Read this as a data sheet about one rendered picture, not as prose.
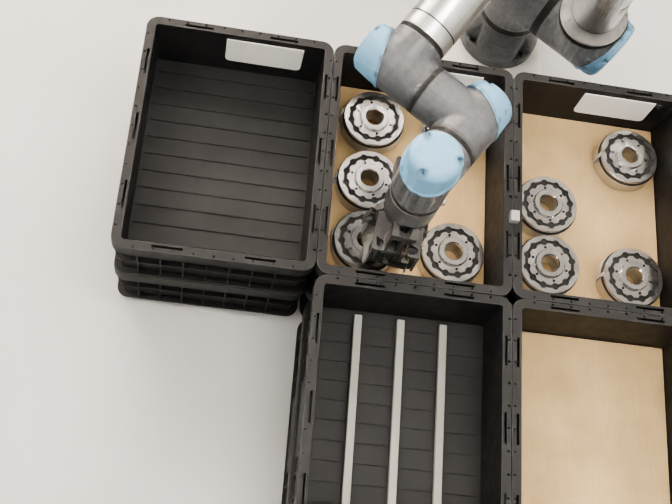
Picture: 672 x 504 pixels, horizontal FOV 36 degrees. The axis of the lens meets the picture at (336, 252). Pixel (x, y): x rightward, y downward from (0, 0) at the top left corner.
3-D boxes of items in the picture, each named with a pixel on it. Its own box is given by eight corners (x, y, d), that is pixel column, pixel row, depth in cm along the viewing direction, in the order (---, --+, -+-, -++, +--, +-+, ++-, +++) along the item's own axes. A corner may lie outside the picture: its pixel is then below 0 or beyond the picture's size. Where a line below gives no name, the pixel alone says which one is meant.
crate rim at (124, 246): (148, 23, 164) (148, 14, 162) (332, 50, 168) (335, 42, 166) (109, 252, 149) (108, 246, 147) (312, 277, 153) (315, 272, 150)
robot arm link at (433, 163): (482, 150, 130) (443, 194, 127) (459, 187, 140) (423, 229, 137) (434, 112, 131) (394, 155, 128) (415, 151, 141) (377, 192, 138)
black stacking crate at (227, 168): (149, 56, 173) (149, 17, 163) (323, 82, 177) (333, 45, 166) (113, 274, 158) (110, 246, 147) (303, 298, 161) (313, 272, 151)
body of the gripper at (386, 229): (362, 262, 152) (378, 230, 141) (372, 211, 155) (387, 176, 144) (412, 273, 153) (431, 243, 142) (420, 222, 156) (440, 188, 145)
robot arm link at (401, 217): (394, 161, 140) (452, 174, 141) (387, 175, 145) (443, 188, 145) (385, 209, 138) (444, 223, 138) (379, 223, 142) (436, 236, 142)
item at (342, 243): (339, 205, 163) (340, 204, 163) (400, 219, 164) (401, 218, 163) (328, 263, 159) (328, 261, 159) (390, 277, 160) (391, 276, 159)
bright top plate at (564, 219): (520, 171, 171) (521, 169, 170) (578, 185, 172) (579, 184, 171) (513, 225, 167) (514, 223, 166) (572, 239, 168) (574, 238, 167)
